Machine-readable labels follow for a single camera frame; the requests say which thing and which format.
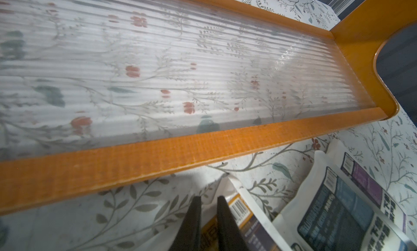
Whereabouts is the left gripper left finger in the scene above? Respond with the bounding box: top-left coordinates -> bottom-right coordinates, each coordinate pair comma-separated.
169,196 -> 202,251

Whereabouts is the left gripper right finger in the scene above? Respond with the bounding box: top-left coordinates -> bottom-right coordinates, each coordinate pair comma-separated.
217,196 -> 249,251

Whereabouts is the blue coffee bag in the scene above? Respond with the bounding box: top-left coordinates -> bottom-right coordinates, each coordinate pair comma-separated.
273,151 -> 417,251

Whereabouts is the purple coffee bag right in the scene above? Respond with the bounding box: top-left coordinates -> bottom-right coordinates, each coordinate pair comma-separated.
326,139 -> 417,243

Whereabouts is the orange wooden two-tier shelf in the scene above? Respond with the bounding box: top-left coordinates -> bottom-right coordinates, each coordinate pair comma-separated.
1,0 -> 417,215

